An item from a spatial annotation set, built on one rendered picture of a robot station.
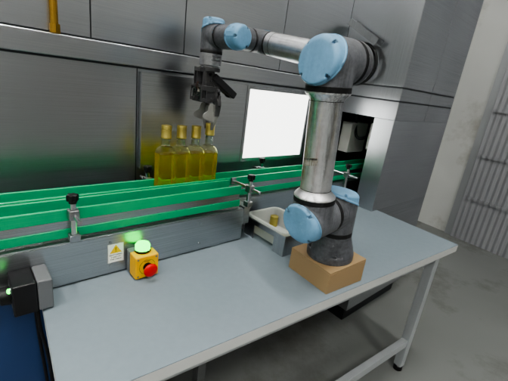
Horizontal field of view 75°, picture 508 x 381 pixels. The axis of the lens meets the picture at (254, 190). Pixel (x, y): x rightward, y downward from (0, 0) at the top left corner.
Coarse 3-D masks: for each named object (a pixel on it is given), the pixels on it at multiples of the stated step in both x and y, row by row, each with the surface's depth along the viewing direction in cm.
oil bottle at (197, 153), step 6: (192, 144) 120; (192, 150) 118; (198, 150) 119; (192, 156) 118; (198, 156) 120; (192, 162) 119; (198, 162) 121; (192, 168) 120; (198, 168) 121; (192, 174) 121; (198, 174) 122; (192, 180) 121; (198, 180) 123
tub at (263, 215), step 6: (258, 210) 136; (264, 210) 138; (270, 210) 140; (276, 210) 142; (282, 210) 140; (252, 216) 130; (258, 216) 136; (264, 216) 138; (270, 216) 141; (282, 216) 140; (264, 222) 125; (282, 222) 140; (276, 228) 121; (282, 228) 139; (282, 234) 120; (288, 234) 118
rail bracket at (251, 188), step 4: (248, 176) 122; (252, 176) 122; (232, 180) 131; (252, 180) 123; (240, 184) 128; (244, 184) 127; (248, 184) 124; (248, 188) 123; (252, 188) 123; (248, 192) 124; (252, 192) 124; (256, 192) 121; (260, 192) 120; (248, 196) 125; (244, 200) 126; (248, 200) 125; (244, 204) 126; (248, 204) 125
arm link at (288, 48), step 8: (256, 32) 108; (264, 32) 109; (272, 32) 108; (256, 40) 108; (264, 40) 108; (272, 40) 105; (280, 40) 103; (288, 40) 102; (296, 40) 100; (304, 40) 99; (360, 40) 84; (256, 48) 110; (264, 48) 109; (272, 48) 106; (280, 48) 103; (288, 48) 101; (296, 48) 99; (368, 48) 83; (272, 56) 109; (280, 56) 105; (288, 56) 103; (296, 56) 100; (368, 72) 84; (360, 80) 85
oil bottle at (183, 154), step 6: (180, 150) 115; (186, 150) 116; (180, 156) 115; (186, 156) 117; (180, 162) 116; (186, 162) 117; (180, 168) 117; (186, 168) 118; (180, 174) 117; (186, 174) 119; (180, 180) 118; (186, 180) 120
